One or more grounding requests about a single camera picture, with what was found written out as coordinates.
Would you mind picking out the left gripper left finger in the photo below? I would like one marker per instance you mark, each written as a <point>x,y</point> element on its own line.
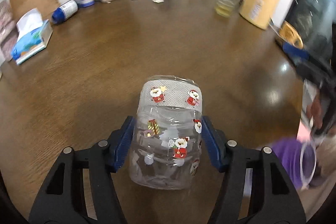
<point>61,196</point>

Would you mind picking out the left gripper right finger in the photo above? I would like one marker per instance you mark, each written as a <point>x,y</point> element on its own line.
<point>273,198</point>

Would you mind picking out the clear Santa print cup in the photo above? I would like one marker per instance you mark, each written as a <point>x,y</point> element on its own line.
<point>167,144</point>

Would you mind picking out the right hand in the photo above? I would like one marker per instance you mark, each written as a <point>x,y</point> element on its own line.
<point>314,111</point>

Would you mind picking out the yellow mug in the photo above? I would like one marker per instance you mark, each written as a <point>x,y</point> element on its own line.
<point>288,33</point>

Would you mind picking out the pink blanket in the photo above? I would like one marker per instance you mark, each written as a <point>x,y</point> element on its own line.
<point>303,133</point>

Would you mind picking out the blue tissue box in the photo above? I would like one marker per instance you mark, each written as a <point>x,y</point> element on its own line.
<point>34,34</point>

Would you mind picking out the pink ceramic vase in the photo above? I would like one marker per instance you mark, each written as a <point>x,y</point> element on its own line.
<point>9,32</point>

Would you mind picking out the blue white bottle lying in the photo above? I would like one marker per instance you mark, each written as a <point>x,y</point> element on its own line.
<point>64,12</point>

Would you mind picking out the small blue white jar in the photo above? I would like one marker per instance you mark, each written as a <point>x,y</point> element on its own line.
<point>86,3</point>

